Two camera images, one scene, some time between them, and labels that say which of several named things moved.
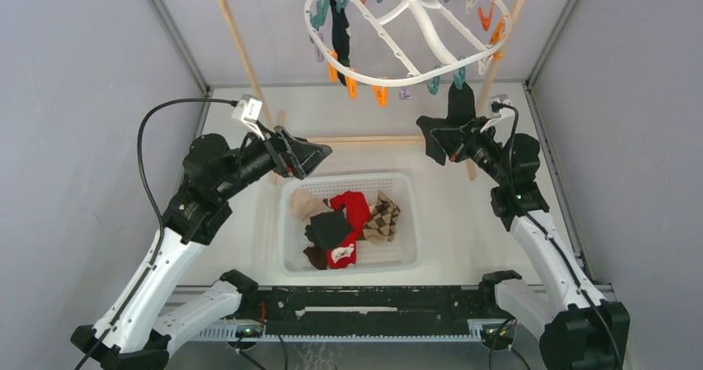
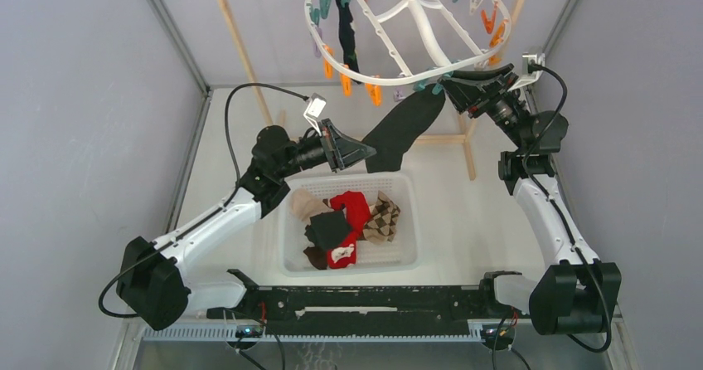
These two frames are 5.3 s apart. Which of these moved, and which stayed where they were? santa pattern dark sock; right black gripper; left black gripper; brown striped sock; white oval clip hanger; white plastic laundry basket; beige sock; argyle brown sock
Moved: left black gripper; santa pattern dark sock; right black gripper
Stayed: argyle brown sock; white oval clip hanger; white plastic laundry basket; brown striped sock; beige sock
